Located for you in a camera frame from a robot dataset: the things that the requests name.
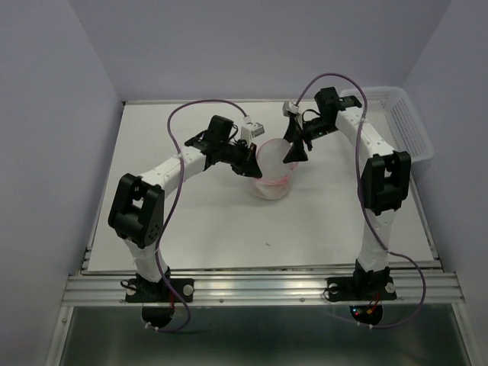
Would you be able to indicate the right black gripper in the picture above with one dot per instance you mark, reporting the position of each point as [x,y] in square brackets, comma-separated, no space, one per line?
[296,134]

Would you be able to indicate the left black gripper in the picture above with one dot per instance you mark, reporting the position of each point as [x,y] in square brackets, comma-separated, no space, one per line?
[249,166]

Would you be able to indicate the white mesh laundry bag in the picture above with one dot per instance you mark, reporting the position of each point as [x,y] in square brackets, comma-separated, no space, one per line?
[275,182]

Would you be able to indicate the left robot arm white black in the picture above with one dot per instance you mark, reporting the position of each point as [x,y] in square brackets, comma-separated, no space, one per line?
[137,211]

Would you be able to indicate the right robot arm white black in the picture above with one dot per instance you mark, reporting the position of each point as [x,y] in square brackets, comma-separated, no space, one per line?
[382,172]

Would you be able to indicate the white plastic basket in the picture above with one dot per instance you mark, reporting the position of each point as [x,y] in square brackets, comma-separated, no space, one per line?
[392,114]

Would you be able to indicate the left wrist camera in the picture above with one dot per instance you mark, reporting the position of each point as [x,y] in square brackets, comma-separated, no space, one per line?
[250,130]

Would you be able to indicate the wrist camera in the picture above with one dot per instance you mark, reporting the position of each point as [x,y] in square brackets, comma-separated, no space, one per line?
[250,130]
[290,109]

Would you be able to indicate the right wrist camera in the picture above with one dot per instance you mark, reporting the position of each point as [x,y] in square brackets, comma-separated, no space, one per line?
[290,109]

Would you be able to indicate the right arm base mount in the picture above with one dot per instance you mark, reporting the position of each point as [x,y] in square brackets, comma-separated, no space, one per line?
[361,286]

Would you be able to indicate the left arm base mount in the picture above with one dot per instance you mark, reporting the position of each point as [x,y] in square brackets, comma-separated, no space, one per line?
[139,290]

